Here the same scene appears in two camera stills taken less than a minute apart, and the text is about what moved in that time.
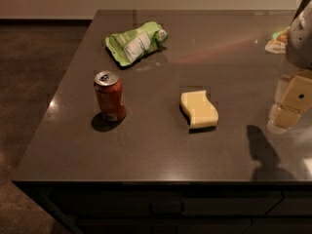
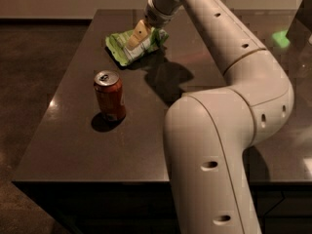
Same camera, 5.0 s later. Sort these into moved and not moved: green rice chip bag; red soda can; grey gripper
Moved: grey gripper
Not moved: red soda can; green rice chip bag
